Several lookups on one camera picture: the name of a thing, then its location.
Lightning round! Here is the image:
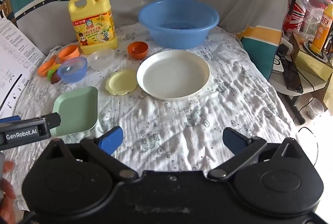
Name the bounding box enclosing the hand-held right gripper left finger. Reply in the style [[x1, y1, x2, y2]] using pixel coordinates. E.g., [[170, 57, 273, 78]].
[[42, 126, 139, 184]]

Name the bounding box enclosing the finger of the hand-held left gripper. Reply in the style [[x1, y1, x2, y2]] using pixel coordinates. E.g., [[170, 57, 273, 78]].
[[0, 115, 21, 126], [42, 113, 61, 129]]

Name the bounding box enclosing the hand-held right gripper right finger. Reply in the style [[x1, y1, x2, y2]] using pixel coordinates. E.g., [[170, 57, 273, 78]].
[[207, 127, 305, 181]]

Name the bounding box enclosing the green square plate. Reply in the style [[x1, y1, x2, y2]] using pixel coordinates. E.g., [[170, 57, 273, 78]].
[[49, 86, 99, 137]]

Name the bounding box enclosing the clear blue plastic bowl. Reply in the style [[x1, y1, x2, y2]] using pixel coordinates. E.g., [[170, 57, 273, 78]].
[[57, 57, 88, 83]]

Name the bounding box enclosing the small yellow scalloped plate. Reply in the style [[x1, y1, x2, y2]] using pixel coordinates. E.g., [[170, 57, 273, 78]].
[[105, 70, 137, 96]]

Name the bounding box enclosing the green bowl with food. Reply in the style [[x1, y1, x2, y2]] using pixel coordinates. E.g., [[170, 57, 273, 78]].
[[137, 50, 211, 102]]

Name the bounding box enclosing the person's left hand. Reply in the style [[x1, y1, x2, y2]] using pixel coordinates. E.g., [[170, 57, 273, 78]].
[[0, 159, 17, 224]]

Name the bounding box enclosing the orange small dish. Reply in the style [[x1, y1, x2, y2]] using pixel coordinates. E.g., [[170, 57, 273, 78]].
[[38, 60, 57, 77]]

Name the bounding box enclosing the white printed blanket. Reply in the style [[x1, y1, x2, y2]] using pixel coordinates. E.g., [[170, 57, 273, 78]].
[[5, 24, 294, 211]]

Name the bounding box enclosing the white printed instruction sheet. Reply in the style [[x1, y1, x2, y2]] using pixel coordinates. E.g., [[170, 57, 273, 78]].
[[0, 16, 47, 120]]

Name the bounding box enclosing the light orange cup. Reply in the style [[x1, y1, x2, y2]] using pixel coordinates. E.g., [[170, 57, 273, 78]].
[[58, 44, 80, 63]]

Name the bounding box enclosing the white side table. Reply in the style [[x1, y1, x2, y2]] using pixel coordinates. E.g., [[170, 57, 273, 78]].
[[268, 68, 333, 126]]

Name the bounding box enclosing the clear plastic cup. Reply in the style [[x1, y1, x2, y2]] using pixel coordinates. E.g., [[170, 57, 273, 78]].
[[304, 97, 325, 119]]

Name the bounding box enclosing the black phone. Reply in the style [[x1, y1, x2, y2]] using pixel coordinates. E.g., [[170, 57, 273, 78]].
[[280, 57, 304, 94]]

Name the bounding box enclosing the white round device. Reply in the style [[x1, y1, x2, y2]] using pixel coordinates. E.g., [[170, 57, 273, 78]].
[[272, 54, 287, 75]]

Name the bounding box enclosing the dark orange small bowl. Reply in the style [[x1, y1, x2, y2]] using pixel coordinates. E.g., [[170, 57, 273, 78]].
[[127, 41, 149, 60]]

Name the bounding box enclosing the yellow detergent jug with pump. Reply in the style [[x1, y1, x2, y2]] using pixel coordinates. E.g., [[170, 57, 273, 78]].
[[68, 0, 119, 55]]

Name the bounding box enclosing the yellow cardboard box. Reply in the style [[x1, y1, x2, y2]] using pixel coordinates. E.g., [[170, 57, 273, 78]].
[[294, 43, 333, 81]]

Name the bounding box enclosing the large blue plastic basin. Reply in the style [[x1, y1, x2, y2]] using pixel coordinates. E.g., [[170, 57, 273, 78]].
[[138, 0, 220, 49]]

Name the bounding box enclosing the yellow squeeze bottle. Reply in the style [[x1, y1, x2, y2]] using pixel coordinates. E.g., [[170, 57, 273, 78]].
[[311, 3, 333, 54]]

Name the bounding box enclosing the red packaging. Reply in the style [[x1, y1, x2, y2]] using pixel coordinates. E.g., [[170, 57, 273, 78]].
[[282, 0, 328, 34]]

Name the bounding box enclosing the black cable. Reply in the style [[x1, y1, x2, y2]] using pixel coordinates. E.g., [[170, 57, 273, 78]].
[[298, 126, 319, 165]]

